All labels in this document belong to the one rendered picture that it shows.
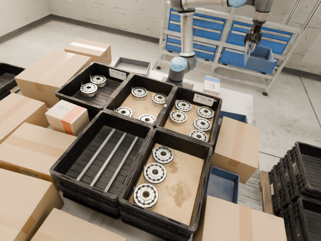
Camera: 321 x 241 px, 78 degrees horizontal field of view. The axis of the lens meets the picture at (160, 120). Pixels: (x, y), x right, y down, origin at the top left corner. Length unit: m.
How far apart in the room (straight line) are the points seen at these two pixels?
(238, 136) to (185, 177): 0.40
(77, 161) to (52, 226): 0.29
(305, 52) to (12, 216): 4.07
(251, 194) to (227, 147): 0.28
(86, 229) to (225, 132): 0.82
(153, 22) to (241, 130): 3.07
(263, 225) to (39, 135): 1.06
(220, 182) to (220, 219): 0.34
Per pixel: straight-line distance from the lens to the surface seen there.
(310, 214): 1.79
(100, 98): 1.33
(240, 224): 0.89
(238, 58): 3.05
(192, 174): 0.99
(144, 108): 1.24
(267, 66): 1.41
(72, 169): 1.01
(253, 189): 1.24
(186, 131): 1.15
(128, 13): 4.10
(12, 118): 1.28
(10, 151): 1.13
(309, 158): 1.94
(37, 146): 1.10
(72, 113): 1.11
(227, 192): 1.16
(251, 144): 1.20
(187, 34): 1.52
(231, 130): 1.21
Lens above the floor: 1.66
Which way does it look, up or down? 45 degrees down
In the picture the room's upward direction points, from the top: 9 degrees clockwise
